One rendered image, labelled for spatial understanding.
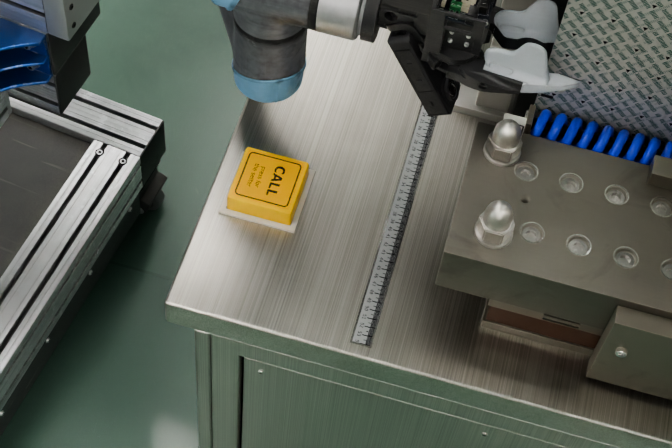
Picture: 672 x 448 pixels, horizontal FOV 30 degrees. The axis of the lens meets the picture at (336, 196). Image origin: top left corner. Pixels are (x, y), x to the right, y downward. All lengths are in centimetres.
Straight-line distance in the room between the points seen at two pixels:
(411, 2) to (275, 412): 50
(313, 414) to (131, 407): 85
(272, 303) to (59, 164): 102
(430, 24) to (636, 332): 34
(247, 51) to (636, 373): 49
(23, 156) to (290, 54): 104
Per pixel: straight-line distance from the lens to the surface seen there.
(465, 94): 142
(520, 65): 120
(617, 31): 118
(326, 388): 133
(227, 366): 134
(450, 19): 118
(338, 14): 119
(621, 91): 124
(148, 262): 234
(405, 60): 123
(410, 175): 136
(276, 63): 127
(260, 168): 132
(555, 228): 119
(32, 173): 222
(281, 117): 139
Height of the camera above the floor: 200
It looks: 55 degrees down
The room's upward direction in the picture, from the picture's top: 7 degrees clockwise
